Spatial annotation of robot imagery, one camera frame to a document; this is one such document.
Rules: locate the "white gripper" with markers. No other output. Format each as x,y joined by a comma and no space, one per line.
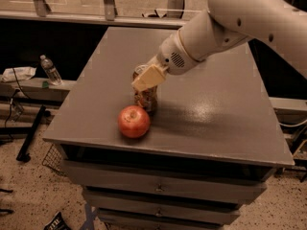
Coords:
171,56

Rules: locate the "orange soda can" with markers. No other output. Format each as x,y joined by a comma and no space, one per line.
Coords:
147,99

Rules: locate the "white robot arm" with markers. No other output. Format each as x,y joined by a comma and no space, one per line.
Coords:
226,24

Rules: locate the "red apple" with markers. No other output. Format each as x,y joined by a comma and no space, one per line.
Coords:
133,121

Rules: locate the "metal window railing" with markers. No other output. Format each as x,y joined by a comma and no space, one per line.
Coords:
165,14

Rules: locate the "grey drawer cabinet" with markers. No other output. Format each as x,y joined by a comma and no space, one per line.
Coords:
212,144

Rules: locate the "clear plastic water bottle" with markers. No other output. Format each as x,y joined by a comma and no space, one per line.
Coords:
50,70

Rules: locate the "black metal stand leg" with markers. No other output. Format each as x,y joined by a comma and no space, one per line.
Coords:
23,155

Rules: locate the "black printed bag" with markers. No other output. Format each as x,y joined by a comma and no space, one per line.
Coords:
57,223

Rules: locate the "wire mesh basket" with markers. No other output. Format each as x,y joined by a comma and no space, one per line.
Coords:
52,161

